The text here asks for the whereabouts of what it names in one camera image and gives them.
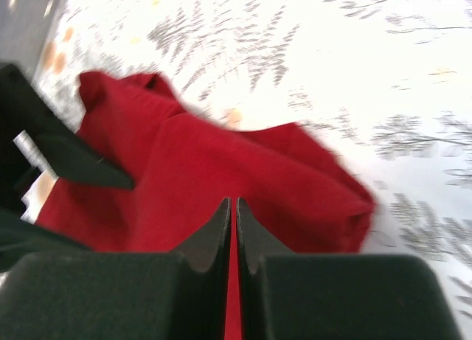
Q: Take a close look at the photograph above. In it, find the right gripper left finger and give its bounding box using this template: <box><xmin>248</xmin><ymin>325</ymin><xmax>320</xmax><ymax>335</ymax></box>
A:
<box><xmin>1</xmin><ymin>199</ymin><xmax>231</xmax><ymax>339</ymax></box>

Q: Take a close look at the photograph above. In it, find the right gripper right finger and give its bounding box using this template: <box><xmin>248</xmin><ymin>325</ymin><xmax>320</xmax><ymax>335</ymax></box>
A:
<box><xmin>237</xmin><ymin>199</ymin><xmax>462</xmax><ymax>339</ymax></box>

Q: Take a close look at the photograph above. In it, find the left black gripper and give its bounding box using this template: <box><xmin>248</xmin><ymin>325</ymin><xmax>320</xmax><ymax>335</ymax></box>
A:
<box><xmin>1</xmin><ymin>63</ymin><xmax>134</xmax><ymax>273</ymax></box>

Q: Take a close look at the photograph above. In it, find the red t shirt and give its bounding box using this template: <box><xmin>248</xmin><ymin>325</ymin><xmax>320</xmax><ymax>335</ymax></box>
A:
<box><xmin>36</xmin><ymin>72</ymin><xmax>375</xmax><ymax>339</ymax></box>

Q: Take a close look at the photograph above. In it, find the floral table mat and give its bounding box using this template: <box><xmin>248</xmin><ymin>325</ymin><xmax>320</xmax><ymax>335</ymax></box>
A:
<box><xmin>33</xmin><ymin>0</ymin><xmax>471</xmax><ymax>339</ymax></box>

